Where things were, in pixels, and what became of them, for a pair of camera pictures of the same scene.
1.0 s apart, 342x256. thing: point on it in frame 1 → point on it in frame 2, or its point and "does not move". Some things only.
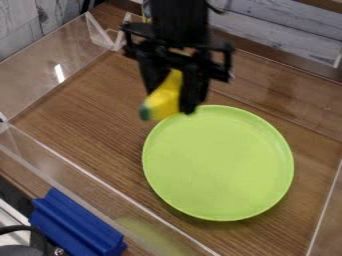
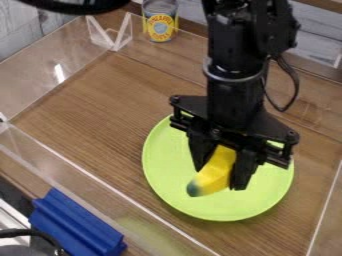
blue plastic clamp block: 67,229 does not move
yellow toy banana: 163,103 → 213,178
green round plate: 218,164 does not move
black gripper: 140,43 → 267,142
